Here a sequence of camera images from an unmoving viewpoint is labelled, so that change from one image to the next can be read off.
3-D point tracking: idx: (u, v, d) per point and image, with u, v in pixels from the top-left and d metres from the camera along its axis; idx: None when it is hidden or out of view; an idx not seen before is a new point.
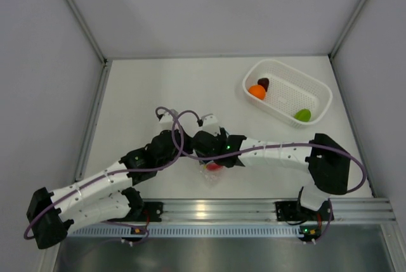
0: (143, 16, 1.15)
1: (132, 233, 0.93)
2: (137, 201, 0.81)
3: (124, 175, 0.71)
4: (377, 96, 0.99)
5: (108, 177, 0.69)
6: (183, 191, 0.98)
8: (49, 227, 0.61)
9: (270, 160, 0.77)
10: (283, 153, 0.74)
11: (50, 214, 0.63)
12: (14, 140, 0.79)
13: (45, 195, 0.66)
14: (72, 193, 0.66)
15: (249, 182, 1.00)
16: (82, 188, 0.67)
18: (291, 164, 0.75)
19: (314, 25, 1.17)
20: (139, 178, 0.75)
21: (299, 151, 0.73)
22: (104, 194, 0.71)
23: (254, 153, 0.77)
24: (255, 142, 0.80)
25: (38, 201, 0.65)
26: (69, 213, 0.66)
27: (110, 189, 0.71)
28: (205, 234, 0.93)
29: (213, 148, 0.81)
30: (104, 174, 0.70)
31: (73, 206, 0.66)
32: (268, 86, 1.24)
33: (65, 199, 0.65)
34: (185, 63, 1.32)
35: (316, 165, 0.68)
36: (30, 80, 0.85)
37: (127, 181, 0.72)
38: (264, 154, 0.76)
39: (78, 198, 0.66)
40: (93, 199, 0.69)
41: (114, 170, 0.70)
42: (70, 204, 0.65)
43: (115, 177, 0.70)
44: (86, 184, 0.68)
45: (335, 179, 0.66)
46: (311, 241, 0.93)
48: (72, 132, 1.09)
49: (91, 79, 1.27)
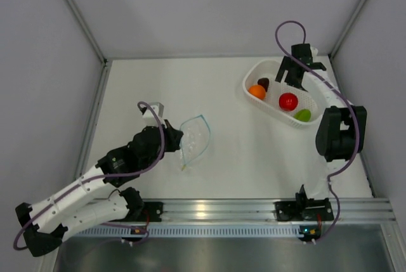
0: (143, 16, 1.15)
1: (132, 233, 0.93)
2: (137, 202, 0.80)
3: (99, 182, 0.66)
4: (377, 96, 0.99)
5: (82, 186, 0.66)
6: (184, 190, 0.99)
8: (29, 243, 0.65)
9: (314, 92, 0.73)
10: (327, 94, 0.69)
11: (30, 230, 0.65)
12: (15, 140, 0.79)
13: (24, 210, 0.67)
14: (47, 207, 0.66)
15: (250, 182, 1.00)
16: (57, 201, 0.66)
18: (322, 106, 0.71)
19: (315, 25, 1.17)
20: (119, 179, 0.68)
21: (333, 101, 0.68)
22: (85, 201, 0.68)
23: (311, 78, 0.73)
24: (323, 74, 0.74)
25: (20, 215, 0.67)
26: (51, 226, 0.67)
27: (89, 197, 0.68)
28: (205, 234, 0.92)
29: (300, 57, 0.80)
30: (78, 182, 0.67)
31: (52, 219, 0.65)
32: (268, 86, 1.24)
33: (41, 214, 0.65)
34: (186, 63, 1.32)
35: (333, 114, 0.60)
36: (30, 80, 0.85)
37: (104, 187, 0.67)
38: (316, 82, 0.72)
39: (54, 212, 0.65)
40: (73, 208, 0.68)
41: (89, 178, 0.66)
42: (46, 219, 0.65)
43: (90, 185, 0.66)
44: (61, 196, 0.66)
45: (328, 137, 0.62)
46: (311, 241, 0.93)
48: (71, 132, 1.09)
49: (91, 79, 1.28)
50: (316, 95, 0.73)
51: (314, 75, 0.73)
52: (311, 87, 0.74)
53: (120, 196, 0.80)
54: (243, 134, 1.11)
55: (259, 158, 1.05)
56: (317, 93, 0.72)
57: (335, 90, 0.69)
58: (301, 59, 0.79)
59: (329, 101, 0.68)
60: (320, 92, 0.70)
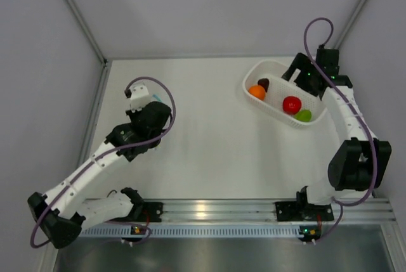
0: (143, 16, 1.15)
1: (132, 233, 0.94)
2: (138, 199, 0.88)
3: (113, 154, 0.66)
4: (377, 97, 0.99)
5: (97, 163, 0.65)
6: (184, 190, 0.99)
8: (51, 230, 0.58)
9: (336, 113, 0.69)
10: (349, 120, 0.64)
11: (49, 217, 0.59)
12: (14, 141, 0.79)
13: (38, 200, 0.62)
14: (64, 189, 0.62)
15: (249, 182, 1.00)
16: (73, 182, 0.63)
18: (342, 132, 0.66)
19: (315, 25, 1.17)
20: (131, 151, 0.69)
21: (355, 129, 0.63)
22: (101, 178, 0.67)
23: (335, 97, 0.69)
24: (347, 94, 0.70)
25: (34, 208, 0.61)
26: (70, 210, 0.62)
27: (104, 173, 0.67)
28: (205, 234, 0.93)
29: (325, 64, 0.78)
30: (92, 160, 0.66)
31: (72, 201, 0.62)
32: (268, 86, 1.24)
33: (59, 198, 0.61)
34: (186, 63, 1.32)
35: (353, 147, 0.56)
36: (30, 80, 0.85)
37: (118, 160, 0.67)
38: (340, 104, 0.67)
39: (73, 193, 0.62)
40: (89, 188, 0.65)
41: (101, 153, 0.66)
42: (66, 201, 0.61)
43: (104, 160, 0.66)
44: (76, 177, 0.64)
45: (342, 169, 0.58)
46: (311, 241, 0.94)
48: (71, 132, 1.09)
49: (91, 79, 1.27)
50: (337, 117, 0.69)
51: (339, 94, 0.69)
52: (334, 108, 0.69)
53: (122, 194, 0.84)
54: (243, 134, 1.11)
55: (259, 158, 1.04)
56: (339, 116, 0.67)
57: (359, 117, 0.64)
58: (326, 68, 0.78)
59: (351, 129, 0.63)
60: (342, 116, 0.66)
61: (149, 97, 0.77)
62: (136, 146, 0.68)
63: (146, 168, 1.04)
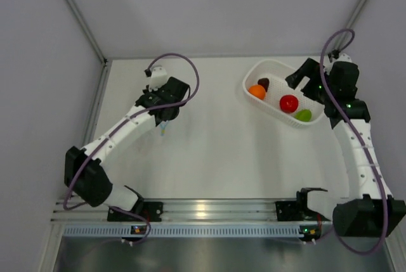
0: (143, 16, 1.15)
1: (132, 232, 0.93)
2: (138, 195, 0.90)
3: (146, 115, 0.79)
4: (377, 97, 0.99)
5: (131, 120, 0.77)
6: (184, 190, 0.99)
8: (94, 177, 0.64)
9: (349, 155, 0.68)
10: (363, 170, 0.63)
11: (91, 166, 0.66)
12: (14, 140, 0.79)
13: (78, 152, 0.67)
14: (103, 142, 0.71)
15: (250, 181, 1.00)
16: (111, 136, 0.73)
18: (353, 179, 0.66)
19: (315, 25, 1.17)
20: (158, 115, 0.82)
21: (368, 182, 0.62)
22: (132, 136, 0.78)
23: (349, 136, 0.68)
24: (363, 132, 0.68)
25: (72, 159, 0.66)
26: (106, 162, 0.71)
27: (135, 132, 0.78)
28: (206, 234, 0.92)
29: (340, 89, 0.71)
30: (126, 118, 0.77)
31: (110, 152, 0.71)
32: (268, 86, 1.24)
33: (99, 149, 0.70)
34: (186, 63, 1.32)
35: (363, 207, 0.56)
36: (30, 80, 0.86)
37: (150, 120, 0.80)
38: (355, 149, 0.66)
39: (111, 145, 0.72)
40: (122, 143, 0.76)
41: (134, 113, 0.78)
42: (106, 151, 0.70)
43: (137, 119, 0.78)
44: (114, 131, 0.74)
45: (349, 225, 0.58)
46: (311, 241, 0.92)
48: (72, 132, 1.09)
49: (91, 78, 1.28)
50: (349, 160, 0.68)
51: (354, 133, 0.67)
52: (348, 149, 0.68)
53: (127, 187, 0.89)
54: (243, 134, 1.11)
55: (259, 158, 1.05)
56: (353, 161, 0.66)
57: (374, 168, 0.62)
58: (341, 90, 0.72)
59: (363, 182, 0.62)
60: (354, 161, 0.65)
61: (165, 78, 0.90)
62: (163, 109, 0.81)
63: (147, 168, 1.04)
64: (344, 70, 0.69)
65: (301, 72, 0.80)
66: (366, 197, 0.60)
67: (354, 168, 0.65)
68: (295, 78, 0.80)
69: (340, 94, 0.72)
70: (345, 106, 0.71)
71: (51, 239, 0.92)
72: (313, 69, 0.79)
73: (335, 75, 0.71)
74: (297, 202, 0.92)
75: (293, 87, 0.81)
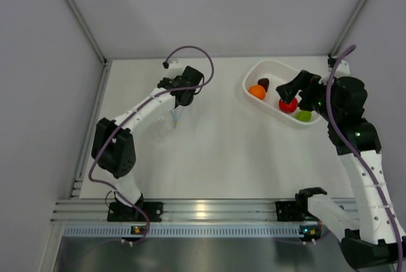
0: (143, 16, 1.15)
1: (132, 232, 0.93)
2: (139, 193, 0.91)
3: (169, 94, 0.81)
4: (378, 97, 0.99)
5: (156, 99, 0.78)
6: (184, 190, 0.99)
8: (125, 143, 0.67)
9: (358, 191, 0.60)
10: (377, 211, 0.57)
11: (122, 133, 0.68)
12: (15, 139, 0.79)
13: (109, 122, 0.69)
14: (132, 115, 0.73)
15: (250, 181, 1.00)
16: (139, 110, 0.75)
18: (362, 218, 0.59)
19: (314, 25, 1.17)
20: (178, 96, 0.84)
21: (382, 226, 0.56)
22: (155, 114, 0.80)
23: (360, 172, 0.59)
24: (375, 167, 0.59)
25: (103, 129, 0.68)
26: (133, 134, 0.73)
27: (158, 111, 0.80)
28: (206, 234, 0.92)
29: (346, 112, 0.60)
30: (151, 96, 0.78)
31: (137, 125, 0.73)
32: (268, 86, 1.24)
33: (129, 120, 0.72)
34: (186, 63, 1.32)
35: (379, 253, 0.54)
36: (30, 80, 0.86)
37: (170, 101, 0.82)
38: (366, 187, 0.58)
39: (139, 118, 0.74)
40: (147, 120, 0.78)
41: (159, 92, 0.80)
42: (134, 123, 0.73)
43: (161, 98, 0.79)
44: (141, 106, 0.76)
45: (361, 262, 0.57)
46: (311, 241, 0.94)
48: (72, 132, 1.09)
49: (91, 78, 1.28)
50: (358, 196, 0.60)
51: (365, 169, 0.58)
52: (357, 185, 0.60)
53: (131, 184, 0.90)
54: (243, 134, 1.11)
55: (259, 158, 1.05)
56: (363, 199, 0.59)
57: (388, 210, 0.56)
58: (347, 113, 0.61)
59: (377, 227, 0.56)
60: (366, 203, 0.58)
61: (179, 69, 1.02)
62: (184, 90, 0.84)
63: (147, 168, 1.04)
64: (350, 93, 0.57)
65: (295, 87, 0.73)
66: (381, 243, 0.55)
67: (366, 209, 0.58)
68: (288, 94, 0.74)
69: (345, 118, 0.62)
70: (354, 132, 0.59)
71: (51, 241, 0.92)
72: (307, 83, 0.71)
73: (340, 96, 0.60)
74: (297, 203, 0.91)
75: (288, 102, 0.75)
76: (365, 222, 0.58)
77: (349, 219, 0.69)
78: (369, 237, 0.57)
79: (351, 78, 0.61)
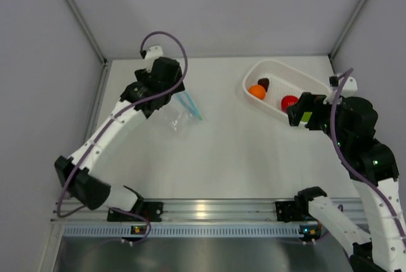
0: (143, 16, 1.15)
1: (132, 232, 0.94)
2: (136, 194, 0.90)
3: (132, 110, 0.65)
4: (379, 97, 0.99)
5: (117, 120, 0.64)
6: (184, 189, 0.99)
8: (87, 186, 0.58)
9: (373, 218, 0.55)
10: (394, 242, 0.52)
11: (80, 175, 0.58)
12: (15, 139, 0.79)
13: (63, 165, 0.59)
14: (89, 149, 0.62)
15: (252, 181, 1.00)
16: (97, 141, 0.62)
18: (375, 244, 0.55)
19: (314, 25, 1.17)
20: (148, 106, 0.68)
21: (399, 257, 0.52)
22: (123, 135, 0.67)
23: (376, 203, 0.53)
24: (392, 196, 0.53)
25: (63, 169, 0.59)
26: (98, 169, 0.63)
27: (125, 130, 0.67)
28: (205, 234, 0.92)
29: (358, 135, 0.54)
30: (111, 118, 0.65)
31: (98, 159, 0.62)
32: (268, 86, 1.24)
33: (86, 156, 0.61)
34: (186, 63, 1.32)
35: None
36: (30, 80, 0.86)
37: (137, 116, 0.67)
38: (383, 218, 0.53)
39: (98, 150, 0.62)
40: (113, 145, 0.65)
41: (119, 111, 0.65)
42: (94, 159, 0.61)
43: (124, 117, 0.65)
44: (99, 135, 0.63)
45: None
46: (311, 241, 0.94)
48: (72, 132, 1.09)
49: (91, 78, 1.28)
50: (372, 222, 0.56)
51: (382, 200, 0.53)
52: (371, 212, 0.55)
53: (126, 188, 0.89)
54: (243, 134, 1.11)
55: (259, 158, 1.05)
56: (379, 228, 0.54)
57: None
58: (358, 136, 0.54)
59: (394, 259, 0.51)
60: (382, 234, 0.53)
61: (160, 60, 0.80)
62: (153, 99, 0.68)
63: (147, 168, 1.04)
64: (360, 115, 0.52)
65: (299, 110, 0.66)
66: None
67: (383, 240, 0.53)
68: (294, 115, 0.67)
69: (357, 142, 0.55)
70: (371, 160, 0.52)
71: (51, 240, 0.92)
72: (311, 104, 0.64)
73: (348, 119, 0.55)
74: (296, 202, 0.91)
75: (295, 124, 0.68)
76: (379, 250, 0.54)
77: (356, 230, 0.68)
78: (383, 266, 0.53)
79: (360, 97, 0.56)
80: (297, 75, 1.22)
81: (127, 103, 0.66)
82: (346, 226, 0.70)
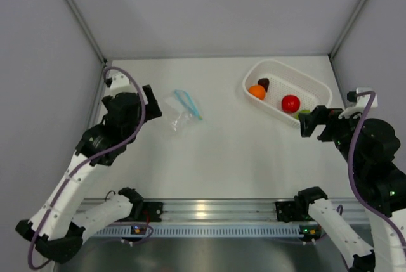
0: (143, 16, 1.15)
1: (132, 232, 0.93)
2: (136, 196, 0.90)
3: (87, 166, 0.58)
4: (379, 97, 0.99)
5: (72, 179, 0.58)
6: (184, 189, 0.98)
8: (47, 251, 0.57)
9: (381, 243, 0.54)
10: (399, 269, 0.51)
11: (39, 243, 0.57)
12: (15, 139, 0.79)
13: (24, 233, 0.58)
14: (47, 213, 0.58)
15: (253, 181, 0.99)
16: (54, 205, 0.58)
18: (380, 267, 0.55)
19: (314, 25, 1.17)
20: (107, 156, 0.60)
21: None
22: (85, 189, 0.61)
23: (387, 231, 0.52)
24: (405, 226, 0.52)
25: (25, 234, 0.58)
26: (61, 229, 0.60)
27: (85, 185, 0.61)
28: (205, 234, 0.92)
29: (375, 162, 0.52)
30: (66, 177, 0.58)
31: (59, 222, 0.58)
32: (268, 86, 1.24)
33: (44, 222, 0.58)
34: (186, 63, 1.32)
35: None
36: (30, 79, 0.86)
37: (96, 170, 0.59)
38: (391, 246, 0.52)
39: (56, 215, 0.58)
40: (74, 203, 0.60)
41: (74, 168, 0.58)
42: (52, 224, 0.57)
43: (80, 174, 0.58)
44: (55, 198, 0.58)
45: None
46: (311, 241, 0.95)
48: (71, 132, 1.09)
49: (91, 78, 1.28)
50: (379, 246, 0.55)
51: (394, 230, 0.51)
52: (380, 237, 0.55)
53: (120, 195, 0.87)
54: (244, 134, 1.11)
55: (259, 158, 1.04)
56: (386, 253, 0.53)
57: None
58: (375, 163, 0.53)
59: None
60: (389, 260, 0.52)
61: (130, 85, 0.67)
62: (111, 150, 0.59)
63: (147, 168, 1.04)
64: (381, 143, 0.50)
65: (312, 122, 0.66)
66: None
67: (388, 265, 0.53)
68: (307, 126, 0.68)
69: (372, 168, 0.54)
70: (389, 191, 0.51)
71: None
72: (326, 117, 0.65)
73: (368, 146, 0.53)
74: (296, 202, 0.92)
75: (306, 134, 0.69)
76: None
77: (356, 240, 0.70)
78: None
79: (381, 122, 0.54)
80: (297, 75, 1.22)
81: (82, 157, 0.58)
82: (346, 234, 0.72)
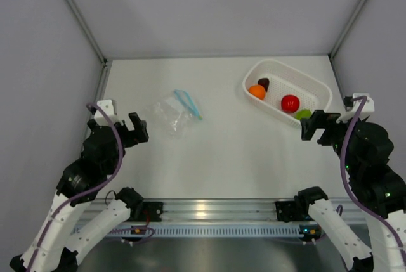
0: (143, 16, 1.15)
1: (132, 232, 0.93)
2: (136, 196, 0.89)
3: (68, 207, 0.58)
4: (379, 97, 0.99)
5: (55, 219, 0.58)
6: (183, 189, 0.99)
8: None
9: (378, 245, 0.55)
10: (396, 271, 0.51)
11: None
12: (16, 139, 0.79)
13: (18, 268, 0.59)
14: (35, 252, 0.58)
15: (254, 181, 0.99)
16: (40, 244, 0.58)
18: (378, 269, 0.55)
19: (314, 25, 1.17)
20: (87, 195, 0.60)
21: None
22: (72, 225, 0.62)
23: (384, 233, 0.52)
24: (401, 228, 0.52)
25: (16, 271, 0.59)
26: (52, 263, 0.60)
27: (72, 222, 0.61)
28: (205, 234, 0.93)
29: (371, 165, 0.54)
30: (49, 218, 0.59)
31: (49, 259, 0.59)
32: (268, 86, 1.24)
33: (33, 261, 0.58)
34: (186, 63, 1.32)
35: None
36: (30, 79, 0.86)
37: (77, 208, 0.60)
38: (388, 247, 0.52)
39: (44, 253, 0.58)
40: (62, 240, 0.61)
41: (56, 210, 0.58)
42: (41, 262, 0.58)
43: (62, 214, 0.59)
44: (42, 238, 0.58)
45: None
46: (311, 241, 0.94)
48: (72, 132, 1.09)
49: (91, 78, 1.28)
50: (376, 248, 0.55)
51: (391, 231, 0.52)
52: (376, 239, 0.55)
53: (118, 200, 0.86)
54: (243, 134, 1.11)
55: (259, 158, 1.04)
56: (382, 255, 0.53)
57: None
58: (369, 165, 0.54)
59: None
60: (386, 262, 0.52)
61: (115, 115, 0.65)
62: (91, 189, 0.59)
63: (147, 169, 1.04)
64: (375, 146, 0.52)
65: (311, 127, 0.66)
66: None
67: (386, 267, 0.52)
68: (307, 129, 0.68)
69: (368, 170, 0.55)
70: (384, 194, 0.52)
71: None
72: (325, 121, 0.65)
73: (362, 148, 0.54)
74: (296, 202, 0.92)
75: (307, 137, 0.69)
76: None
77: (356, 242, 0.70)
78: None
79: (377, 125, 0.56)
80: (297, 75, 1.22)
81: (63, 198, 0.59)
82: (346, 236, 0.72)
